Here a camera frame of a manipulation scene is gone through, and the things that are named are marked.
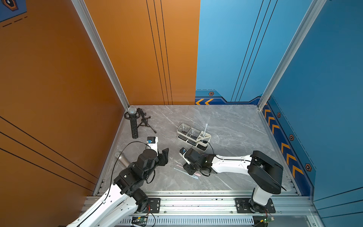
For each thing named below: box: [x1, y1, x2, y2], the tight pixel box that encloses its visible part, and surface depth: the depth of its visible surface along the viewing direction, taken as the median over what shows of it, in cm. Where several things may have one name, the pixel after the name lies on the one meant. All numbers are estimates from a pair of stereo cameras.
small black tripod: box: [136, 107, 157, 134], surface depth 102 cm
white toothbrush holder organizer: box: [176, 122, 212, 151], surface depth 94 cm
